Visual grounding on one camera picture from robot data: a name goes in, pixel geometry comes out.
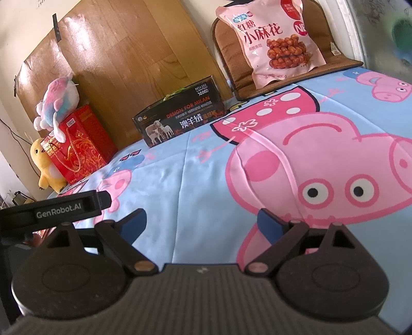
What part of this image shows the yellow duck plush toy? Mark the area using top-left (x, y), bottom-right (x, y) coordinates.
top-left (30, 138), bottom-right (68, 194)

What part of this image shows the red gift bag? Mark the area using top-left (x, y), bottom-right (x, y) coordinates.
top-left (41, 105), bottom-right (117, 184)

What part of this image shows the cartoon pig bed sheet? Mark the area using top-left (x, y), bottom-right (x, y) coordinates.
top-left (67, 68), bottom-right (411, 331)

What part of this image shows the pink blue plush toy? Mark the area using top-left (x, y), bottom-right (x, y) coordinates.
top-left (33, 74), bottom-right (80, 143)

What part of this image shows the black sheep-print cardboard box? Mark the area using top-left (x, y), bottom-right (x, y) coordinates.
top-left (133, 76), bottom-right (226, 147)

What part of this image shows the brown seat cushion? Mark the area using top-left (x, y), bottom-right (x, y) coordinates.
top-left (212, 1), bottom-right (362, 101)

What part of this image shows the wooden headboard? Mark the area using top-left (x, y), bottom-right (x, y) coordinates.
top-left (16, 1), bottom-right (232, 149)

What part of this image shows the pink fried-twist snack bag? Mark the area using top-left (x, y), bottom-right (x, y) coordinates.
top-left (216, 0), bottom-right (326, 89)

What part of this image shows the white framed glass door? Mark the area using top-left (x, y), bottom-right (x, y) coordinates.
top-left (319, 0), bottom-right (411, 83)

